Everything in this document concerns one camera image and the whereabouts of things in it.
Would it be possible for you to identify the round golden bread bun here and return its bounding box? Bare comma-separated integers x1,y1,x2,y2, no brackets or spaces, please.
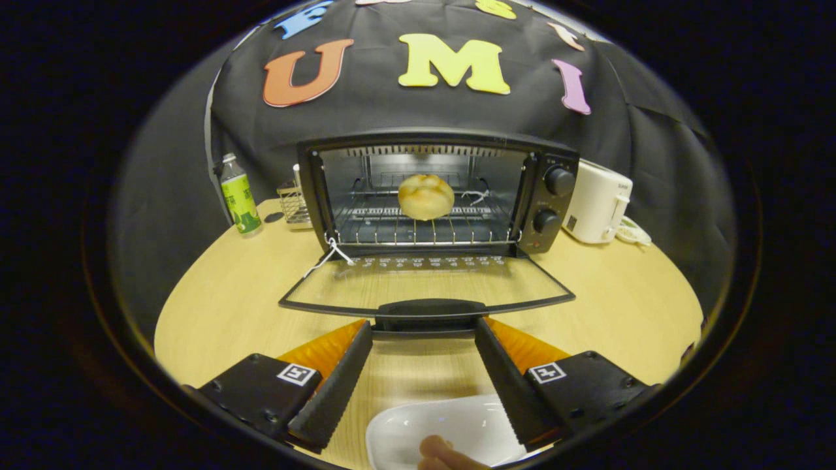
397,174,455,221

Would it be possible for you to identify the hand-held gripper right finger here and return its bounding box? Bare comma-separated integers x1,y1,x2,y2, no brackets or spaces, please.
474,317,660,451

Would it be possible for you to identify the white divided snack dish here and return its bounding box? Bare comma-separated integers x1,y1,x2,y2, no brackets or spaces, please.
615,215,653,247

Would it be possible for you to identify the white string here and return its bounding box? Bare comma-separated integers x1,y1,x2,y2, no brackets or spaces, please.
302,236,357,279

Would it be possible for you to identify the white square plate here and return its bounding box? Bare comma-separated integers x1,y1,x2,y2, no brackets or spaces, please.
364,394,533,470

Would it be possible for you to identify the white pop-up toaster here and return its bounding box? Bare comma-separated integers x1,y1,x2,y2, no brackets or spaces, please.
562,159,634,245

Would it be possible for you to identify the black backdrop cloth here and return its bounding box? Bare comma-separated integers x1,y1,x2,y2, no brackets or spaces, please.
108,0,739,340

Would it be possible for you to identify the small wire rack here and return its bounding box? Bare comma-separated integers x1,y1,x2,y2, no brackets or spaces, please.
276,163,314,230

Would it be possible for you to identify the green label drink bottle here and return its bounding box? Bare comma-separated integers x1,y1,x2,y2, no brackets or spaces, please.
219,153,263,236

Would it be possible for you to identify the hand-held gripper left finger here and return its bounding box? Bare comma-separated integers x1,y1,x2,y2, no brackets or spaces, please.
193,320,374,452

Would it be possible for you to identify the black toaster oven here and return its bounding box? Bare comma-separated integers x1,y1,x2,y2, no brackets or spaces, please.
278,129,581,335

